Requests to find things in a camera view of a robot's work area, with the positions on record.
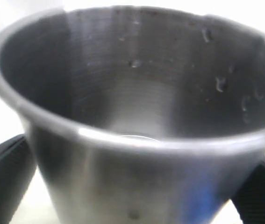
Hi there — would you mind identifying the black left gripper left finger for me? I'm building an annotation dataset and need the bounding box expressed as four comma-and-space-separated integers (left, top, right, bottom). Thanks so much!
0, 134, 36, 224

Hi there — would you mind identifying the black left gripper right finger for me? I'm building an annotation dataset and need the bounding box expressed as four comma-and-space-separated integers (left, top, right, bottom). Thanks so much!
231, 158, 265, 224

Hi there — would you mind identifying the stainless steel tumbler cup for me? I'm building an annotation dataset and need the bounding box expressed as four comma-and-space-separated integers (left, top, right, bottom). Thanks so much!
0, 6, 265, 224

